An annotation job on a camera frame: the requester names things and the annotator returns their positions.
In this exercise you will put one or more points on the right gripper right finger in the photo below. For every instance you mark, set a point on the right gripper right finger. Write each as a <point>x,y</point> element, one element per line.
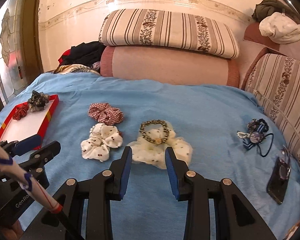
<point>235,216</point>

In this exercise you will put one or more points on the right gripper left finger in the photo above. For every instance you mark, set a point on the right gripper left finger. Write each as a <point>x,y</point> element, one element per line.
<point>90,198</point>

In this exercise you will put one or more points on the white cherry print scrunchie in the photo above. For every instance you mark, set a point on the white cherry print scrunchie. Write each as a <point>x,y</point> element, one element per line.
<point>102,138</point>

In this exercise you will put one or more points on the cream sheer dotted scrunchie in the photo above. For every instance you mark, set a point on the cream sheer dotted scrunchie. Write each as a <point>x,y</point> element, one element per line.
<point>154,137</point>

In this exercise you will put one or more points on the red white plaid scrunchie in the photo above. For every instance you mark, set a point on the red white plaid scrunchie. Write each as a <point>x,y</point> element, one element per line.
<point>105,113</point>

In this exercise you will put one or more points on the red shallow tray box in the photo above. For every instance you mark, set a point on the red shallow tray box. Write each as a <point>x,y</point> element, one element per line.
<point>35,123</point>

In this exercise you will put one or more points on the dark red polka-dot scrunchie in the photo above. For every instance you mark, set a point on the dark red polka-dot scrunchie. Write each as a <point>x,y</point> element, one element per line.
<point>20,111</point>

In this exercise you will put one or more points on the black sheer dotted scrunchie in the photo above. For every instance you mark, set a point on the black sheer dotted scrunchie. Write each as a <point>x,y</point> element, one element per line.
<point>38,101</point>

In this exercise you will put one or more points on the black smartphone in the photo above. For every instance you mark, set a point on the black smartphone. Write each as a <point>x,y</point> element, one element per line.
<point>278,182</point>

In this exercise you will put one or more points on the light blue bed blanket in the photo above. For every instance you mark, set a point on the light blue bed blanket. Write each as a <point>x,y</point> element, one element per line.
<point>222,128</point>

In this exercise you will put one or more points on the pink bolster cushion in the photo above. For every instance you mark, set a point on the pink bolster cushion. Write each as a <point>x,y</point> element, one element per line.
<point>168,65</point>

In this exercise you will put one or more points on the black red clothes pile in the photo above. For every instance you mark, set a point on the black red clothes pile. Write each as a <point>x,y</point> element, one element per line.
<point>85,57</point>

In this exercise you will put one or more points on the striped floral side cushion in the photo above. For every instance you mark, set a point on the striped floral side cushion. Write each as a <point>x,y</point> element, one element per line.
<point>275,82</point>

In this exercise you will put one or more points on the wooden glass door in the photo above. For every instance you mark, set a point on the wooden glass door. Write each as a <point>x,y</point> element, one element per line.
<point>20,58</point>

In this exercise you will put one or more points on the pink sofa armrest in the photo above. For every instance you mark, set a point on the pink sofa armrest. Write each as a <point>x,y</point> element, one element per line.
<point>252,34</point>

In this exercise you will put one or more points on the striped floral pillow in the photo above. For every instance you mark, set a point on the striped floral pillow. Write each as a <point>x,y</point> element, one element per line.
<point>149,27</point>

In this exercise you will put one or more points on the white cloth on armrest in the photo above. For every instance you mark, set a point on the white cloth on armrest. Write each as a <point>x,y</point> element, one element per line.
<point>280,29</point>

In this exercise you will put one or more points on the dark green cloth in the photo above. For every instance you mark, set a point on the dark green cloth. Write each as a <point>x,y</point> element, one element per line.
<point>267,7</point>

